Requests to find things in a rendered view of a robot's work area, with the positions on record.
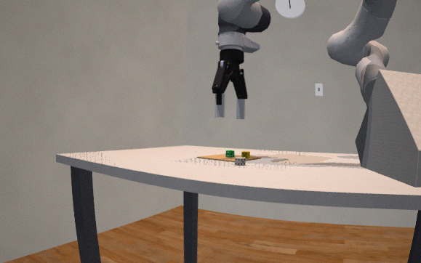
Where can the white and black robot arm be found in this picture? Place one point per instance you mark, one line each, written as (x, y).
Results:
(353, 46)

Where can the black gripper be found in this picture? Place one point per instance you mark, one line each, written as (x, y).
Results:
(227, 70)

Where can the green die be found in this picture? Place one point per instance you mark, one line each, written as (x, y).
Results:
(229, 153)

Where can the yellow die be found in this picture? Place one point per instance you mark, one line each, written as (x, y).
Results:
(245, 154)

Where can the orange mat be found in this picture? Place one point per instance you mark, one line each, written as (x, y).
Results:
(223, 158)

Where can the grey die with black pips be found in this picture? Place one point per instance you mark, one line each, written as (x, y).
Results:
(240, 161)

